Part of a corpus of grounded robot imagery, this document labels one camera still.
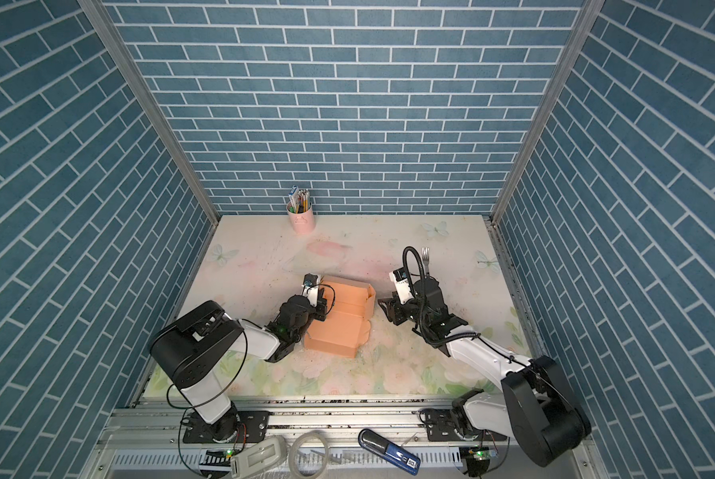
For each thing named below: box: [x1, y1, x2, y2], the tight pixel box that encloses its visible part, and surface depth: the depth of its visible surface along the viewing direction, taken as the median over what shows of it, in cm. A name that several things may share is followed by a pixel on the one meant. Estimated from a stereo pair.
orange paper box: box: [303, 275, 376, 359], surface depth 91 cm
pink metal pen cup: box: [285, 201, 315, 235], surface depth 114 cm
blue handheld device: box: [357, 428, 422, 477], surface depth 70 cm
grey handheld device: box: [230, 435, 288, 479], surface depth 68 cm
